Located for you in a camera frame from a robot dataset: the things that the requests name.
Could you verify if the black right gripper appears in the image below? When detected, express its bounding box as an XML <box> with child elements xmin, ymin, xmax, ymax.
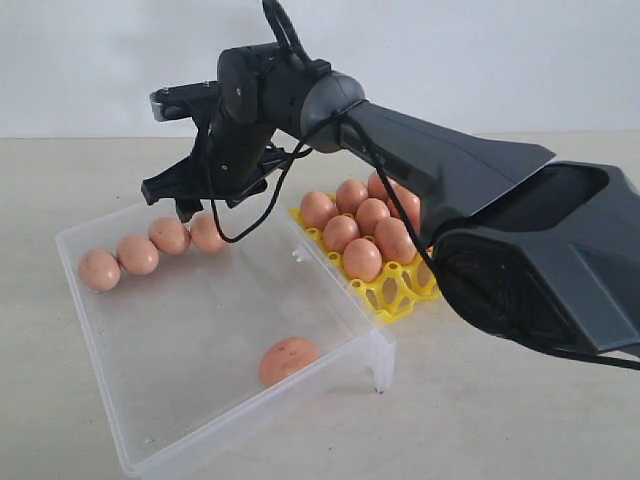
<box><xmin>141</xmin><ymin>100</ymin><xmax>290</xmax><ymax>223</ymax></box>

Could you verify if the brown egg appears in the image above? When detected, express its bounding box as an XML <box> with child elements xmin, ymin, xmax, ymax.
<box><xmin>148</xmin><ymin>216</ymin><xmax>191</xmax><ymax>255</ymax></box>
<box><xmin>342</xmin><ymin>238</ymin><xmax>383</xmax><ymax>282</ymax></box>
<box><xmin>299</xmin><ymin>190</ymin><xmax>338</xmax><ymax>230</ymax></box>
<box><xmin>190</xmin><ymin>212</ymin><xmax>228</xmax><ymax>254</ymax></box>
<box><xmin>355</xmin><ymin>198</ymin><xmax>390</xmax><ymax>236</ymax></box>
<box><xmin>78</xmin><ymin>248</ymin><xmax>121</xmax><ymax>293</ymax></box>
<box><xmin>367</xmin><ymin>171</ymin><xmax>389</xmax><ymax>202</ymax></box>
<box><xmin>387</xmin><ymin>185</ymin><xmax>421</xmax><ymax>224</ymax></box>
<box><xmin>322</xmin><ymin>215</ymin><xmax>360</xmax><ymax>253</ymax></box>
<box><xmin>335</xmin><ymin>179</ymin><xmax>369</xmax><ymax>215</ymax></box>

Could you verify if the brown egg top back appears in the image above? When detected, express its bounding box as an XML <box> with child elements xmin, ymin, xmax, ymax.
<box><xmin>148</xmin><ymin>216</ymin><xmax>191</xmax><ymax>255</ymax></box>

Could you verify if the brown egg second row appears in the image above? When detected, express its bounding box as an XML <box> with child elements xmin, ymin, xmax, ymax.
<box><xmin>116</xmin><ymin>234</ymin><xmax>159</xmax><ymax>276</ymax></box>

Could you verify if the clear plastic box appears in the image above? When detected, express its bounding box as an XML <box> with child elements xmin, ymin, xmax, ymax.
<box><xmin>56</xmin><ymin>197</ymin><xmax>396</xmax><ymax>479</ymax></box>

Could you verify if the brown egg lone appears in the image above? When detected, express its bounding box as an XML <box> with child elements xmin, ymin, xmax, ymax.
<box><xmin>259</xmin><ymin>337</ymin><xmax>319</xmax><ymax>387</ymax></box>

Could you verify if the brown egg third row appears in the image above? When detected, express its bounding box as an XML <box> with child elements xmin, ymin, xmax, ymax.
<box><xmin>374</xmin><ymin>217</ymin><xmax>417</xmax><ymax>265</ymax></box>

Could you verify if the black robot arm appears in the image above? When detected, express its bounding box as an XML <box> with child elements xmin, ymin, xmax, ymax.
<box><xmin>141</xmin><ymin>44</ymin><xmax>639</xmax><ymax>361</ymax></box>

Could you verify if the yellow plastic egg tray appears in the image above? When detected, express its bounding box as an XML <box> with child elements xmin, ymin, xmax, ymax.
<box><xmin>289</xmin><ymin>207</ymin><xmax>441</xmax><ymax>324</ymax></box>

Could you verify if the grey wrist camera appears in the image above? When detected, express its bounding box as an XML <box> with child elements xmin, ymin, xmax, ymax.
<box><xmin>149</xmin><ymin>81</ymin><xmax>220</xmax><ymax>122</ymax></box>

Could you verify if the black camera cable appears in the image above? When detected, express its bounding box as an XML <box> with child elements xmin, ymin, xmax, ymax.
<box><xmin>202</xmin><ymin>0</ymin><xmax>640</xmax><ymax>371</ymax></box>

